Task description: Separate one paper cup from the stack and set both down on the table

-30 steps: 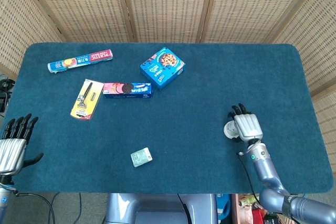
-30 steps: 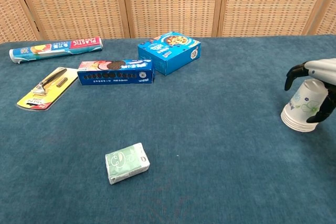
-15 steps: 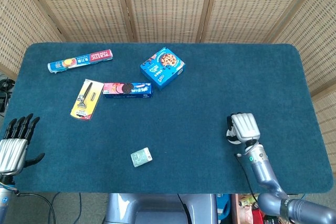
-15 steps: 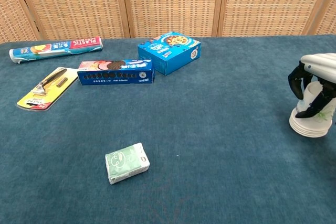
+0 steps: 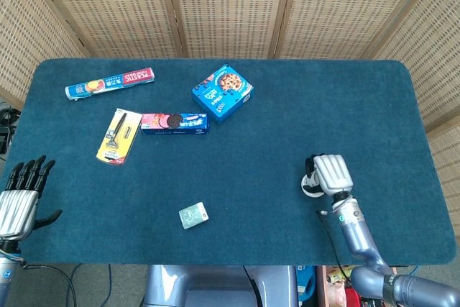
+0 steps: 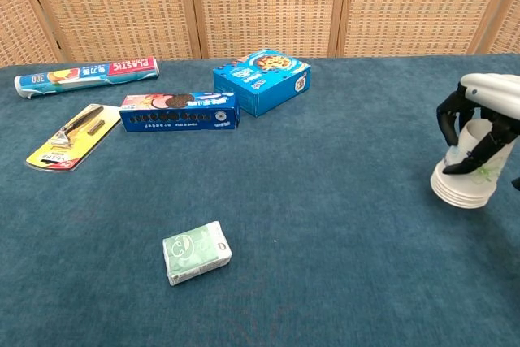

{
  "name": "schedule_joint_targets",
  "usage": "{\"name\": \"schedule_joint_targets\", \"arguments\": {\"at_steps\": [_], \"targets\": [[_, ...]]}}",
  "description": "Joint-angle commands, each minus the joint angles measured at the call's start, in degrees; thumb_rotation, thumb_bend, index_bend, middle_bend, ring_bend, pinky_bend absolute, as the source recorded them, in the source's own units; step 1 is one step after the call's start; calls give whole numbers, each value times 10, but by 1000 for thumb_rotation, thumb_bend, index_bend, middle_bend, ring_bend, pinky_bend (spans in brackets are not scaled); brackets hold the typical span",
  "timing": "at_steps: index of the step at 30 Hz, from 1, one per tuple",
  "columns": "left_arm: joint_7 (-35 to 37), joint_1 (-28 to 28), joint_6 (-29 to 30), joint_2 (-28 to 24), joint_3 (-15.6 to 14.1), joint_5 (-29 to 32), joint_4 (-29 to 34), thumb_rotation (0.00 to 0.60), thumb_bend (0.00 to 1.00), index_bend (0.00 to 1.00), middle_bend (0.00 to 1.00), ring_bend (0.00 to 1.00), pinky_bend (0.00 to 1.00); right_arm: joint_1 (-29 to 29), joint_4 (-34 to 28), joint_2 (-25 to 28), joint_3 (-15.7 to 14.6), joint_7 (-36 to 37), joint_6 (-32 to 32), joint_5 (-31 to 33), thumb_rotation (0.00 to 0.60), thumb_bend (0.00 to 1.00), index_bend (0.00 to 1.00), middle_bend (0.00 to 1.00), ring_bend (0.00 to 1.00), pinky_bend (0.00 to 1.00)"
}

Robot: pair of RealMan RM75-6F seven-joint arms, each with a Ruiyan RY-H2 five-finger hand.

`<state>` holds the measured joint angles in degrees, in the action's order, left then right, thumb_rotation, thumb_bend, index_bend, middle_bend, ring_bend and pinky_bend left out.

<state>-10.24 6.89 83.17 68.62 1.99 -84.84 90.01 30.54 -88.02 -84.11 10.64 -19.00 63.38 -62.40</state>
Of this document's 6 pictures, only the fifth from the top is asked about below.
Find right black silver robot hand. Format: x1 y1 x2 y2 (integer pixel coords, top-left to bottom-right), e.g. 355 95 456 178
300 154 355 198

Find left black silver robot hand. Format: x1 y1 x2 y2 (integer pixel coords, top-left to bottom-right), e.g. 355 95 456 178
0 155 63 242

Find stack of white paper cups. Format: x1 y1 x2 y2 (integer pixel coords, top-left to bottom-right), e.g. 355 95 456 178
300 172 326 198

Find blue felt table mat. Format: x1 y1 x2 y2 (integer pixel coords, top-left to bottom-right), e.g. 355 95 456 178
5 58 457 267

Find black devices on floor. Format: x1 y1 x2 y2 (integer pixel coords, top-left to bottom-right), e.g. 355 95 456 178
0 107 22 153

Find wooden crate with goods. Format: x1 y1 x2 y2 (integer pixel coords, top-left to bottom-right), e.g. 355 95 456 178
316 265 398 307

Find blue plastic object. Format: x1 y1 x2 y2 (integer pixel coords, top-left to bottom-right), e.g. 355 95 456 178
296 265 317 303

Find razor in yellow package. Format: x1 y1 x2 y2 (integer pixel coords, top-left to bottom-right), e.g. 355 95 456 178
96 107 143 166

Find blue cookie box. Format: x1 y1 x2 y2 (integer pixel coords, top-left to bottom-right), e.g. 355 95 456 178
191 64 254 124

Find green tissue pack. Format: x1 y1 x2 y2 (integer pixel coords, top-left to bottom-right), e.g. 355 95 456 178
178 201 210 230

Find blue red plastic wrap box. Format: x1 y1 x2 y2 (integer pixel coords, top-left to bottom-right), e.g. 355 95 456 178
65 67 156 101

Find grey robot torso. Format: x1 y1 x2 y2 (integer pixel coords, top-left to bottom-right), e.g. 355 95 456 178
142 265 299 307

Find blue pink oreo box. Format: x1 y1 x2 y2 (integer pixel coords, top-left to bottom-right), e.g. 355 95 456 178
140 112 211 136

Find wicker folding screen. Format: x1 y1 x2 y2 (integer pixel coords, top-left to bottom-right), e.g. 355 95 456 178
0 0 460 221

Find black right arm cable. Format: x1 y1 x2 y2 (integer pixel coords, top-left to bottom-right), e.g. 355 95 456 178
316 209 351 281

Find black floor cable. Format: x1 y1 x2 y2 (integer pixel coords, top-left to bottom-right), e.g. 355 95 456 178
21 262 78 307

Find blue floor cable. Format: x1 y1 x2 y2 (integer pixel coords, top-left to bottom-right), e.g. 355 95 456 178
68 263 113 307

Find black torso cable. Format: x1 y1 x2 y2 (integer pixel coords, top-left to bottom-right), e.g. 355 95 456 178
242 265 260 307

